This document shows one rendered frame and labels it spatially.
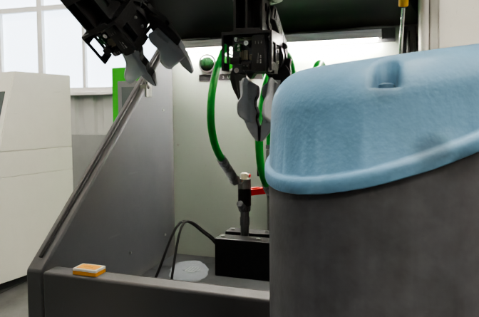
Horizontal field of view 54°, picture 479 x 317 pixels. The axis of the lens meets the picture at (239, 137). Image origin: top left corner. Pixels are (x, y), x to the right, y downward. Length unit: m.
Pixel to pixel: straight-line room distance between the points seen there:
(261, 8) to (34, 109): 3.27
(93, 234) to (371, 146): 0.96
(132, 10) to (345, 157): 0.58
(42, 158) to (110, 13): 3.21
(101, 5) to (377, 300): 0.60
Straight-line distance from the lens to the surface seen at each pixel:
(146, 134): 1.26
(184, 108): 1.37
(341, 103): 0.17
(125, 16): 0.71
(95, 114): 5.79
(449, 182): 0.17
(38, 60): 6.23
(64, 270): 0.98
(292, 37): 1.25
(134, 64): 0.79
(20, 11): 6.47
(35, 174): 3.85
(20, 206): 3.81
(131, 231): 1.22
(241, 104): 0.67
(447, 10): 1.05
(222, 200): 1.35
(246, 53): 0.65
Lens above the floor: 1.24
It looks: 3 degrees down
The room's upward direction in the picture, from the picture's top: straight up
